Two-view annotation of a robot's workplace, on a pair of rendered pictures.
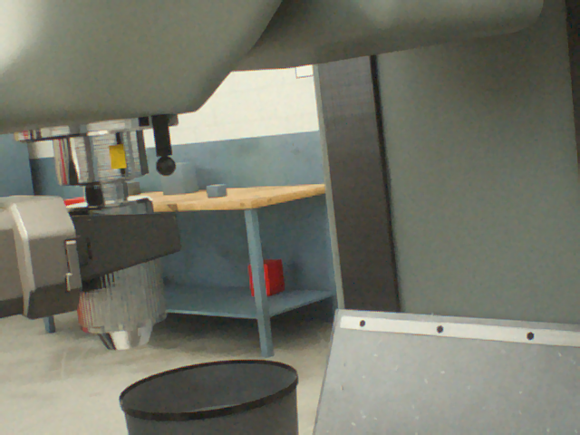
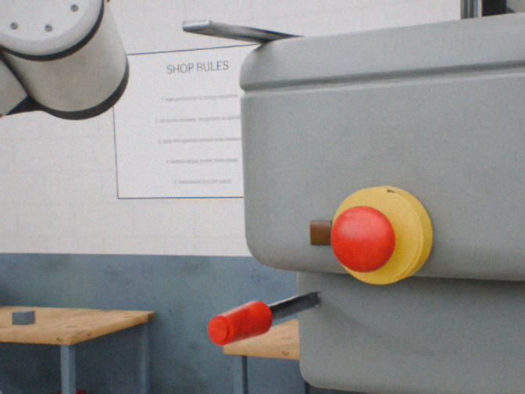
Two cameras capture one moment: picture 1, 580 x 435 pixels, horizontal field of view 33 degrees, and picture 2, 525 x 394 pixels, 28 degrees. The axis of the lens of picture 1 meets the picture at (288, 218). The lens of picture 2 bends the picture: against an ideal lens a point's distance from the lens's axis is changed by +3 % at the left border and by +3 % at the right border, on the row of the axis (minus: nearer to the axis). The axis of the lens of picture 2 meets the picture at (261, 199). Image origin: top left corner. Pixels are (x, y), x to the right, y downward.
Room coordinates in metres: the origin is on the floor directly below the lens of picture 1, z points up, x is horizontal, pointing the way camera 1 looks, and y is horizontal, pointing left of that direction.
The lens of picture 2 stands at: (-0.27, 0.47, 1.82)
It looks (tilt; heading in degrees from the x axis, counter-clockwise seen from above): 3 degrees down; 346
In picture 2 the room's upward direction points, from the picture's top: 2 degrees counter-clockwise
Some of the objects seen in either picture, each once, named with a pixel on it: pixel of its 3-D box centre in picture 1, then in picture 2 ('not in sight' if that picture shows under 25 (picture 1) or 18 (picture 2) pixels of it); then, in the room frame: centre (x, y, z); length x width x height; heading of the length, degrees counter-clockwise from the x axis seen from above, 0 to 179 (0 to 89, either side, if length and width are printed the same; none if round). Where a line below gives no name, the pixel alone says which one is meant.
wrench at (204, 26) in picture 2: not in sight; (282, 39); (0.46, 0.28, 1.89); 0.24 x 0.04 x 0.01; 139
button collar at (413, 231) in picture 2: not in sight; (380, 234); (0.34, 0.25, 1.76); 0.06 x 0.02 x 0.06; 48
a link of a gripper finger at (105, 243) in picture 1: (121, 241); not in sight; (0.48, 0.08, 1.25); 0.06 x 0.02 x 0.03; 118
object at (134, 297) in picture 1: (117, 271); not in sight; (0.51, 0.09, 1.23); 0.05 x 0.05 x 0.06
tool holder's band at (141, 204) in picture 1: (109, 210); not in sight; (0.51, 0.09, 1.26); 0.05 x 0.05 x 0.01
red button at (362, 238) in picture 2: not in sight; (366, 238); (0.32, 0.26, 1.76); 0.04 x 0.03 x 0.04; 48
